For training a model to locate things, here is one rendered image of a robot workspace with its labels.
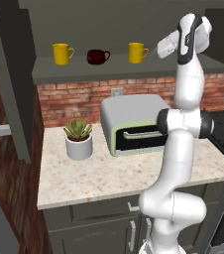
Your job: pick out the dark red mug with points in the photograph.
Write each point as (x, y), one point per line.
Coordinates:
(96, 57)

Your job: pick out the white wall outlet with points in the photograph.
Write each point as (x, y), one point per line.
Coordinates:
(117, 92)

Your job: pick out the dark grey wall cabinet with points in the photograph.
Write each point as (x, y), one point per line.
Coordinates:
(124, 26)

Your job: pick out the yellow mug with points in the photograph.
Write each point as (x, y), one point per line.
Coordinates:
(60, 54)
(135, 53)

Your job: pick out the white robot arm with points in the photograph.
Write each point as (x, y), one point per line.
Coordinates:
(183, 99)

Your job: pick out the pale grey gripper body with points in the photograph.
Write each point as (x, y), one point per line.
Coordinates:
(167, 45)

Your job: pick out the green plant in white pot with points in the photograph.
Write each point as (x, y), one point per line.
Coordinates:
(78, 140)

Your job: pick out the dark grey drawer front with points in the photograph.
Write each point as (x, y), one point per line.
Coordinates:
(100, 209)

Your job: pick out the dark grey cabinet door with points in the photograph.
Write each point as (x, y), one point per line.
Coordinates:
(223, 39)
(16, 76)

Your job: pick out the grey and green toaster oven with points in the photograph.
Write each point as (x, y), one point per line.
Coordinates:
(130, 110)

